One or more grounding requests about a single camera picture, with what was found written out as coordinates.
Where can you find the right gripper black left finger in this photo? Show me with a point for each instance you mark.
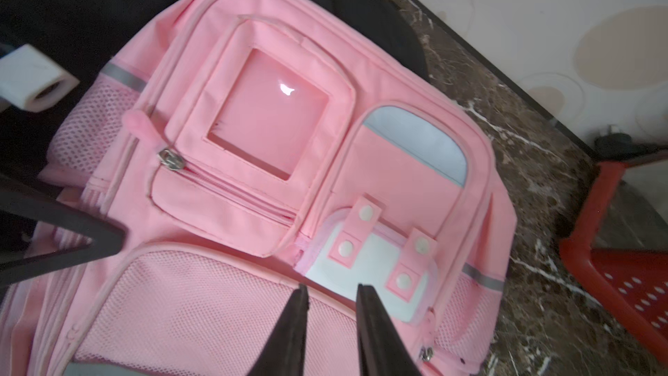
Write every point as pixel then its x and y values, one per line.
pixel 284 351

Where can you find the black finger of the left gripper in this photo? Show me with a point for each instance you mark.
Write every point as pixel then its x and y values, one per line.
pixel 105 239

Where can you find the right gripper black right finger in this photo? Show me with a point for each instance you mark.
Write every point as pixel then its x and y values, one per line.
pixel 380 349

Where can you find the pink backpack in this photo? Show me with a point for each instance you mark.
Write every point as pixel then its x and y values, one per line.
pixel 245 147

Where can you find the black backpack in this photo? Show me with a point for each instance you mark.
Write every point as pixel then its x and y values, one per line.
pixel 83 35

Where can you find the red polka dot toaster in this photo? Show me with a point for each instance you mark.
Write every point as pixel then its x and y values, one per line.
pixel 617 250

